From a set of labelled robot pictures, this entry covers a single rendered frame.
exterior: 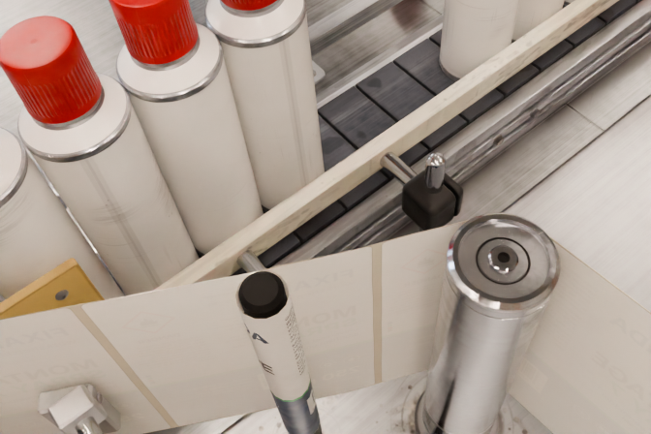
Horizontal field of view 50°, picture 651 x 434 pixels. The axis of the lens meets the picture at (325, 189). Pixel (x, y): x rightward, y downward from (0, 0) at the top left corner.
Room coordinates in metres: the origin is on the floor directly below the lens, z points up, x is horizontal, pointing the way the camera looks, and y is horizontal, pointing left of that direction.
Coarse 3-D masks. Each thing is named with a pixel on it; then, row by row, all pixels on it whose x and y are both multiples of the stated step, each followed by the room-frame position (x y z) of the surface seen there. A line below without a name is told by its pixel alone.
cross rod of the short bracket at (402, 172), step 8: (392, 152) 0.28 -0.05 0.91; (384, 160) 0.27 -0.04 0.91; (392, 160) 0.27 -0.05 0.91; (400, 160) 0.27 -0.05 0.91; (384, 168) 0.27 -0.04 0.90; (392, 168) 0.27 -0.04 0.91; (400, 168) 0.27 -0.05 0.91; (408, 168) 0.27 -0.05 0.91; (400, 176) 0.26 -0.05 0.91; (408, 176) 0.26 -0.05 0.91
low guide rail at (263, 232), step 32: (576, 0) 0.40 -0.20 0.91; (608, 0) 0.40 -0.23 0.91; (544, 32) 0.37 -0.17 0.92; (512, 64) 0.35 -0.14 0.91; (448, 96) 0.32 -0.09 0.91; (480, 96) 0.33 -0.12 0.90; (416, 128) 0.29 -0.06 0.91; (352, 160) 0.27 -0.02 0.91; (320, 192) 0.25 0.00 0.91; (256, 224) 0.23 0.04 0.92; (288, 224) 0.24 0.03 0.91; (224, 256) 0.21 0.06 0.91; (160, 288) 0.20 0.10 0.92
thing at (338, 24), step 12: (360, 0) 0.37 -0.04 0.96; (372, 0) 0.37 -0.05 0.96; (384, 0) 0.37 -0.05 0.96; (396, 0) 0.38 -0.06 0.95; (336, 12) 0.36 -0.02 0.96; (348, 12) 0.36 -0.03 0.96; (360, 12) 0.36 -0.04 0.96; (372, 12) 0.36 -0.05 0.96; (324, 24) 0.35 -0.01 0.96; (336, 24) 0.35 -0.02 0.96; (348, 24) 0.35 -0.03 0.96; (360, 24) 0.36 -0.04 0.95; (312, 36) 0.34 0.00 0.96; (324, 36) 0.34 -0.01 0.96; (336, 36) 0.35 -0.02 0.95; (312, 48) 0.34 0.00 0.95; (324, 48) 0.34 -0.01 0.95
